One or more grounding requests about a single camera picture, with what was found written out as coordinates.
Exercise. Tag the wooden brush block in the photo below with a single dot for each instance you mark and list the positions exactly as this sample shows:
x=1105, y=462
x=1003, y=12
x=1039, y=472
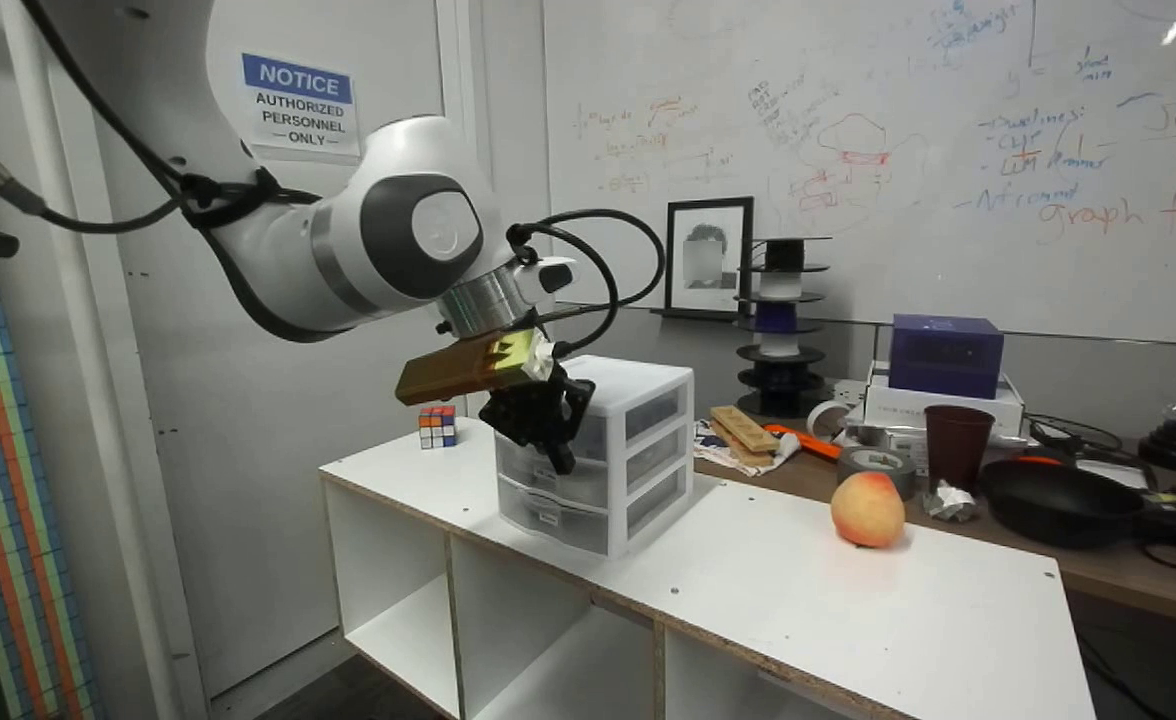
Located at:
x=745, y=431

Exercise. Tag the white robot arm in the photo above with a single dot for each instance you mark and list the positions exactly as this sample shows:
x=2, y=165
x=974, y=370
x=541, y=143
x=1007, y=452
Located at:
x=389, y=240

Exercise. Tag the crumpled white wrapper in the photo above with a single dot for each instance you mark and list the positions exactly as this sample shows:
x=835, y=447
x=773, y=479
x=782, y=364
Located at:
x=952, y=502

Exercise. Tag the white pvc pole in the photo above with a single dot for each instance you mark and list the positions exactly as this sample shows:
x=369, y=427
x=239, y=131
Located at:
x=122, y=464

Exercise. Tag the white cardboard box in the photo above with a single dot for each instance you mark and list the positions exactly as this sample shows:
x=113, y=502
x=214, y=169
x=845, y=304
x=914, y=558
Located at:
x=901, y=409

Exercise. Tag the colourful striped panel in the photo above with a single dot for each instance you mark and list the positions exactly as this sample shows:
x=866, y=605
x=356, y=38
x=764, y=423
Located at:
x=2, y=535

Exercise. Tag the black spool stack stand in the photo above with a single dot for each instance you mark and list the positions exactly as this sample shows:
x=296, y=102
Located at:
x=782, y=380

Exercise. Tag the black frying pan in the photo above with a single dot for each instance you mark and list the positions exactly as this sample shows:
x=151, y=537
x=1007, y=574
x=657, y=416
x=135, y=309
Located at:
x=1055, y=505

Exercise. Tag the purple box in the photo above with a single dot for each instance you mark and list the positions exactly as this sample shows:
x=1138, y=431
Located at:
x=947, y=357

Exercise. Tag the black framed picture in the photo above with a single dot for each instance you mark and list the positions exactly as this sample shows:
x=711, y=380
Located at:
x=711, y=253

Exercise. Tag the blue white notice sign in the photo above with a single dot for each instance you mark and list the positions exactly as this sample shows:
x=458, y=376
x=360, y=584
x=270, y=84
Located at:
x=300, y=107

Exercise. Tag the rubiks cube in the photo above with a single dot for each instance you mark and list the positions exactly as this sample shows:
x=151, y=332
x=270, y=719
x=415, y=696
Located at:
x=438, y=431

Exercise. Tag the white shelf table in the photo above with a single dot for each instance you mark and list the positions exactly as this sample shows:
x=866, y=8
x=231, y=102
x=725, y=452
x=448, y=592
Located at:
x=813, y=584

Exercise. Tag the grey round bowl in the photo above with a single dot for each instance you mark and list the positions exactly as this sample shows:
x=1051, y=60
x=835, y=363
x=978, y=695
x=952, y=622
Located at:
x=882, y=462

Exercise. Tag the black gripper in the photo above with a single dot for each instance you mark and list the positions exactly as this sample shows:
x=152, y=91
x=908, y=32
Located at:
x=541, y=404

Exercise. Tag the clear plastic drawer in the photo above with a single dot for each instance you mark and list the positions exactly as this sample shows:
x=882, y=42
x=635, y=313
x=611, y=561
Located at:
x=521, y=472

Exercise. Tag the white plastic drawer unit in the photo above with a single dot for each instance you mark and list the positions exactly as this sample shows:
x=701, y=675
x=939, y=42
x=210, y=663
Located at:
x=641, y=387

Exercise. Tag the dark red cup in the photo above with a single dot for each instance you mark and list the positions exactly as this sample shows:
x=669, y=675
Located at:
x=958, y=447

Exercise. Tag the orange peach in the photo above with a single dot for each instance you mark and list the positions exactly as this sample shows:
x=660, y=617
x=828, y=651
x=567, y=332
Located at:
x=869, y=508

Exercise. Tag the whiteboard with writing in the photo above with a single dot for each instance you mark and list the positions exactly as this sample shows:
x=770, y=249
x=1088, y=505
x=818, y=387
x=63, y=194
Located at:
x=882, y=81

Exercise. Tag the wrist mounted camera box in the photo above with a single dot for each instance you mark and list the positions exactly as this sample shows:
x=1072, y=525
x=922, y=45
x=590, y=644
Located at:
x=462, y=370

